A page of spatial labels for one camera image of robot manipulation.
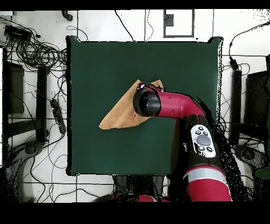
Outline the dark green table cloth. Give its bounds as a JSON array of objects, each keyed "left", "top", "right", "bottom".
[{"left": 65, "top": 35, "right": 224, "bottom": 177}]

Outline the dark stand base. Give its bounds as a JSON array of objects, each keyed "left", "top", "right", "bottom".
[
  {"left": 4, "top": 140, "right": 45, "bottom": 202},
  {"left": 233, "top": 144, "right": 269, "bottom": 172}
]

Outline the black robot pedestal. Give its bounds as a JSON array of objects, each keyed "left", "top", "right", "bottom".
[{"left": 113, "top": 174, "right": 167, "bottom": 197}]

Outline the green object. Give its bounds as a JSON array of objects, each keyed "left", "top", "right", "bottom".
[{"left": 254, "top": 166, "right": 270, "bottom": 180}]

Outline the dark square block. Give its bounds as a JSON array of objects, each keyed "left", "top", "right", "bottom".
[{"left": 164, "top": 14, "right": 175, "bottom": 27}]

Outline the black frame stand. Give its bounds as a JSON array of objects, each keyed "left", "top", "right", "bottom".
[
  {"left": 1, "top": 48, "right": 51, "bottom": 144},
  {"left": 228, "top": 53, "right": 270, "bottom": 146}
]

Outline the black adapter box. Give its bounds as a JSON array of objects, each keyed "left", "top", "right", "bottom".
[{"left": 3, "top": 24, "right": 33, "bottom": 42}]

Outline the tan terry towel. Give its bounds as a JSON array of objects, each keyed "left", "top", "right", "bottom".
[{"left": 98, "top": 79, "right": 165, "bottom": 130}]

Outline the grey rectangular frame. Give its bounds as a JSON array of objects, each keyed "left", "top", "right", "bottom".
[{"left": 163, "top": 9, "right": 195, "bottom": 39}]

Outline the black power strip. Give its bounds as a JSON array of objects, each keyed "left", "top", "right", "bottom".
[{"left": 50, "top": 98, "right": 67, "bottom": 135}]

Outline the black cable with connector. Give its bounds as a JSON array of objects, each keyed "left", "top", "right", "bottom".
[{"left": 228, "top": 20, "right": 270, "bottom": 71}]

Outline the black cable tangle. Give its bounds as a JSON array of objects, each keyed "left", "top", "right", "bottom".
[
  {"left": 0, "top": 15, "right": 68, "bottom": 73},
  {"left": 216, "top": 63, "right": 254, "bottom": 201}
]

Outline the black hook-shaped object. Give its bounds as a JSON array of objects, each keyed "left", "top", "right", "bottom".
[{"left": 61, "top": 10, "right": 74, "bottom": 22}]

